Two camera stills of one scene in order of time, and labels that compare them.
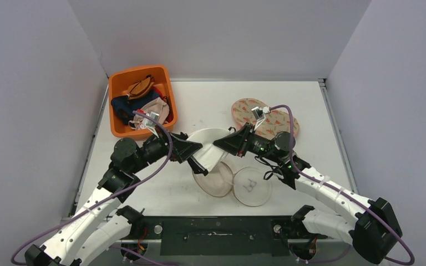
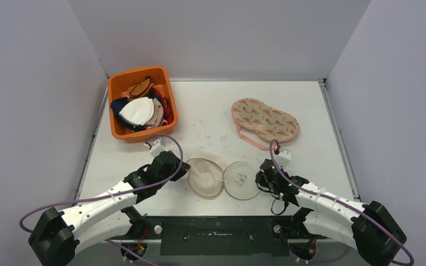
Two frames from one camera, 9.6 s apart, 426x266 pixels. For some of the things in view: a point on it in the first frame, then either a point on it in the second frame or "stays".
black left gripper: [183, 148] to [186, 168]
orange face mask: [139, 88] stays
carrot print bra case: [275, 121] stays
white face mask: [211, 155] to [138, 111]
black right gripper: [244, 141] to [262, 175]
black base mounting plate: [222, 235] stays
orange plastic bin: [118, 86] stays
